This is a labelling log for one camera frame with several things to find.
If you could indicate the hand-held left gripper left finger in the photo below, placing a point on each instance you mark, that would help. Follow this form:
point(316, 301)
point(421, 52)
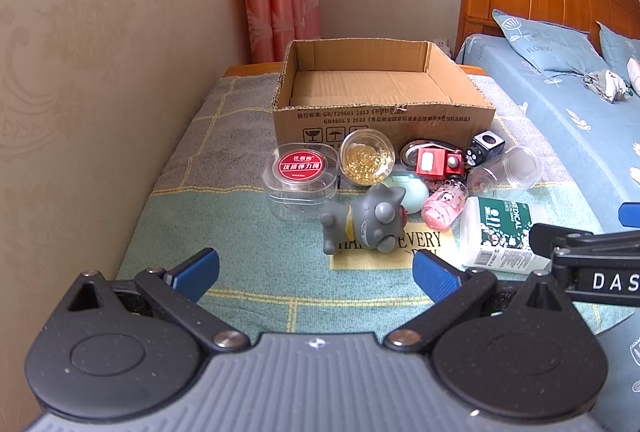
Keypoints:
point(197, 269)

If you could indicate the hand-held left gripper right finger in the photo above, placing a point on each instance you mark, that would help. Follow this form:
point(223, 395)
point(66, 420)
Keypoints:
point(435, 274)

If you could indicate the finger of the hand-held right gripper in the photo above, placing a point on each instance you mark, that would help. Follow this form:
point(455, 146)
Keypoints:
point(630, 215)
point(542, 239)

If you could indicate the white bottle with green label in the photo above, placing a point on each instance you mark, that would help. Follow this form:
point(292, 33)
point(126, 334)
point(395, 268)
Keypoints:
point(490, 237)

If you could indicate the mint green egg-shaped case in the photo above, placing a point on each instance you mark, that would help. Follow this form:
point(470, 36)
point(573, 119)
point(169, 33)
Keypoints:
point(416, 201)

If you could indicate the clear plastic jar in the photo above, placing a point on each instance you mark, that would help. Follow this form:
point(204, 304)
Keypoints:
point(515, 166)

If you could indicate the grey cat figurine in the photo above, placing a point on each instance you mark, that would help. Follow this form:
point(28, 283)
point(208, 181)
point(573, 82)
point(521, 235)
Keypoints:
point(370, 218)

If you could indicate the black cube toy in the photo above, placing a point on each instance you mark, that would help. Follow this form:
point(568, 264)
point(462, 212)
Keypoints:
point(482, 146)

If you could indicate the red toy car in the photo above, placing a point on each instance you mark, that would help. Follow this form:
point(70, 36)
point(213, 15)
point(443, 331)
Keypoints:
point(430, 162)

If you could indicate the glass bottle with gold beads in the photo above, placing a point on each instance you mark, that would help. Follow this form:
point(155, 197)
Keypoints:
point(367, 156)

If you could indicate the round clear red-label container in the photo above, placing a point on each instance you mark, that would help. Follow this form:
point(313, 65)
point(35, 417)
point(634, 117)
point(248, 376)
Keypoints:
point(300, 164)

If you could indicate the cardboard box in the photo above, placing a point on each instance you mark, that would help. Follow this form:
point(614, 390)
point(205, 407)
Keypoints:
point(390, 121)

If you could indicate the green grey checkered blanket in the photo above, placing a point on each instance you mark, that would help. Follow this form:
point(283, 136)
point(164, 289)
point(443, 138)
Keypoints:
point(225, 222)

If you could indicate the silver foil pouch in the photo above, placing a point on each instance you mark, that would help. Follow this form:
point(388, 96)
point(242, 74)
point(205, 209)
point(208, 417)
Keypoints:
point(407, 154)

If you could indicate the blue printed bed sheet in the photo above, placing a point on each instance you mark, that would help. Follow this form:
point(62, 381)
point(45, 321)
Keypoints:
point(550, 111)

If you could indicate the grey crumpled cloth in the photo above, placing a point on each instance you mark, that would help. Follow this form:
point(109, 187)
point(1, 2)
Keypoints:
point(602, 84)

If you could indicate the white rolled cloth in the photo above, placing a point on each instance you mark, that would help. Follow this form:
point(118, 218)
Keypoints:
point(635, 71)

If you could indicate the blue printed pillow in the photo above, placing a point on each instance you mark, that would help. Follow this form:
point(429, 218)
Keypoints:
point(620, 49)
point(540, 41)

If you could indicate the wooden bedside table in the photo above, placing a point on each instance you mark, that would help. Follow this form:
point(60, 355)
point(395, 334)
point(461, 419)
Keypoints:
point(250, 70)

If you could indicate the white wall socket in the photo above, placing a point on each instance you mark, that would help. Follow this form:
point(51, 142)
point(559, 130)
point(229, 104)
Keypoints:
point(442, 45)

